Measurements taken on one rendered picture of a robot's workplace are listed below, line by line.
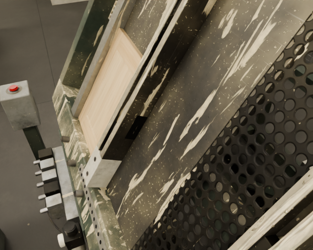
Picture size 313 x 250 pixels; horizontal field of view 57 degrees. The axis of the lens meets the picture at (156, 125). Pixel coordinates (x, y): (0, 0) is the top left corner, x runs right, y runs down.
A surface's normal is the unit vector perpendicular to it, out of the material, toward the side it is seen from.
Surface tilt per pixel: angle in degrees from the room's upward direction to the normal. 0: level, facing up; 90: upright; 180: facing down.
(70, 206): 0
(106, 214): 30
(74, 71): 90
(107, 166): 90
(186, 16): 90
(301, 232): 59
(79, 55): 90
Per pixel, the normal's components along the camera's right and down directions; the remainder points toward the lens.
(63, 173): 0.00, -0.73
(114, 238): 0.47, -0.76
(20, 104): 0.38, 0.64
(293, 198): -0.79, -0.14
